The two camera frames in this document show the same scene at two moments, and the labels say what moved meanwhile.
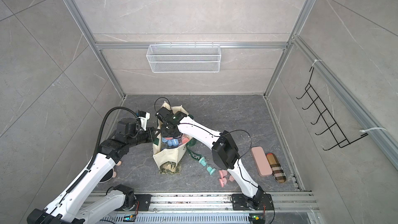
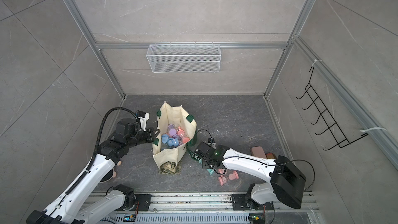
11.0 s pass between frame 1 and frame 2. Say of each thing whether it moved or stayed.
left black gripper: stayed
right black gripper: moved
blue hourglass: stayed
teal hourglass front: stayed
